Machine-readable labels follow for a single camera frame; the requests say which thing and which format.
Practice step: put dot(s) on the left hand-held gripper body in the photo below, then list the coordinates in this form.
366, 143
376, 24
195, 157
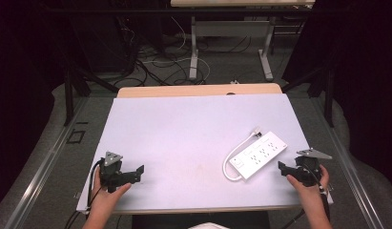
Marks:
111, 173

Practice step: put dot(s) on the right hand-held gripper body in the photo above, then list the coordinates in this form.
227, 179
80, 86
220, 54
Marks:
308, 168

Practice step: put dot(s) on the person's right hand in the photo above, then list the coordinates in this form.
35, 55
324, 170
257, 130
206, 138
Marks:
306, 191

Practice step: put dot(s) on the person's left hand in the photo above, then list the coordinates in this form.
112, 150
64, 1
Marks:
105, 198

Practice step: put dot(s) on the white power strip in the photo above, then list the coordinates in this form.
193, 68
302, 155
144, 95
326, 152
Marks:
258, 156

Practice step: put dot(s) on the square floor hatch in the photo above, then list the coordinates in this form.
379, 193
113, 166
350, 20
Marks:
76, 136

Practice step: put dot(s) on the white table mat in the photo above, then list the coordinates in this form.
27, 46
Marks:
190, 133

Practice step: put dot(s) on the black metal stand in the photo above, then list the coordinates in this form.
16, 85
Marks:
72, 92
327, 95

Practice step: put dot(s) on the person's white clothing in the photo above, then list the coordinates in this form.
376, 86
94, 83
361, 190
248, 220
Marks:
208, 226

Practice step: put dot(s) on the white desk with metal legs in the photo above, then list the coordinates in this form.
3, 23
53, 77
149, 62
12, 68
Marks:
231, 28

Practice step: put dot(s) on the metal floor rail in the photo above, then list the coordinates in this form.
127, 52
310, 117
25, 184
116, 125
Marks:
352, 171
41, 171

